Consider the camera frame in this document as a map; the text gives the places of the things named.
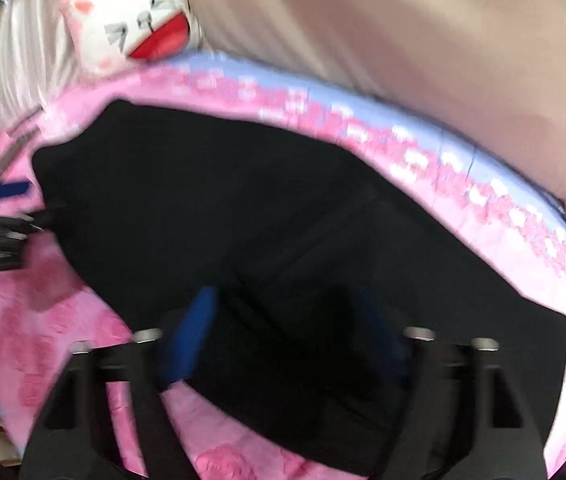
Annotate pale satin curtain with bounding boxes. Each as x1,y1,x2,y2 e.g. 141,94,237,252
0,0,94,131

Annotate pink rose print bedsheet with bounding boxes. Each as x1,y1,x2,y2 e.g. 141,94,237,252
0,50,566,480

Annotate black pants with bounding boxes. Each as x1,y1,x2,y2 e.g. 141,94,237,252
30,99,566,479

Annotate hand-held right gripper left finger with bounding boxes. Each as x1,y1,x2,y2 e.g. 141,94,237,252
20,285,220,480

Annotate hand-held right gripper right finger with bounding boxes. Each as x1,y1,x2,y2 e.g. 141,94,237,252
360,285,550,480

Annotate white cat face pillow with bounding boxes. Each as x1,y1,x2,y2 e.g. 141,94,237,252
59,0,200,77

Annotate beige quilt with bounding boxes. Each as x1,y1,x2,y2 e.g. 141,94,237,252
178,0,566,273

